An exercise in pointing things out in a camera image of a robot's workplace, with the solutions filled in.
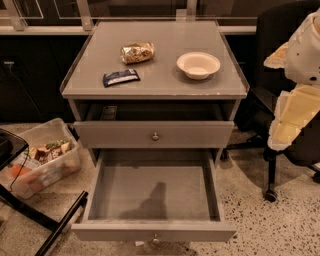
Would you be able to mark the shiny gold snack bag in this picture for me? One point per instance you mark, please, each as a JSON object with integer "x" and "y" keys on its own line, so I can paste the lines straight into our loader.
{"x": 137, "y": 52}

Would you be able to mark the clear plastic storage bin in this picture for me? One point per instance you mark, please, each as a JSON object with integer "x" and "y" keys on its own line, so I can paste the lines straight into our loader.
{"x": 42, "y": 134}

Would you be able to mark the blue rxbar blueberry bar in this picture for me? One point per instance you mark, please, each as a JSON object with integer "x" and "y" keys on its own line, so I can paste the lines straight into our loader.
{"x": 119, "y": 77}

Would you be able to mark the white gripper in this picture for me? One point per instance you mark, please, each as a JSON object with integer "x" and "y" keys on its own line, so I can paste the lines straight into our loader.
{"x": 304, "y": 56}

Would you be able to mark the lower metal drawer knob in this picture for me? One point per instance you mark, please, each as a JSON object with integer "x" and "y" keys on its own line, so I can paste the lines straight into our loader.
{"x": 156, "y": 242}

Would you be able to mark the round metal drawer knob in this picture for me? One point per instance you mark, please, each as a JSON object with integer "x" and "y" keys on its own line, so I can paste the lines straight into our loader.
{"x": 155, "y": 137}

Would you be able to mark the grey drawer cabinet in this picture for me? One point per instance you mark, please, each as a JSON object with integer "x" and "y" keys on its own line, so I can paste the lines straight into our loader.
{"x": 164, "y": 92}

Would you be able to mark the black office chair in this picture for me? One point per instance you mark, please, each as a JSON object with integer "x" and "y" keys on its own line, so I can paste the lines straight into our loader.
{"x": 256, "y": 113}

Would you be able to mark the dark object in shelf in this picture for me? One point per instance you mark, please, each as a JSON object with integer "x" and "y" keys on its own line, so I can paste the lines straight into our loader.
{"x": 109, "y": 113}

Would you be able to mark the closed grey top drawer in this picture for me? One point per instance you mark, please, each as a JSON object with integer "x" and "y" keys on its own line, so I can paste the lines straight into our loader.
{"x": 138, "y": 134}

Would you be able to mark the snacks inside plastic bin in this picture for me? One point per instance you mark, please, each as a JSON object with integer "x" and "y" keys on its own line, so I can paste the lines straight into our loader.
{"x": 38, "y": 167}

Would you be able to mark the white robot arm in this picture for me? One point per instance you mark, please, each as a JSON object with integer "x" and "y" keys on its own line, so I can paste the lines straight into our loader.
{"x": 300, "y": 59}

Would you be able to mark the white paper bowl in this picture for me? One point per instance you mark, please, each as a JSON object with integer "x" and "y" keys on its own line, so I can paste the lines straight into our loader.
{"x": 198, "y": 65}

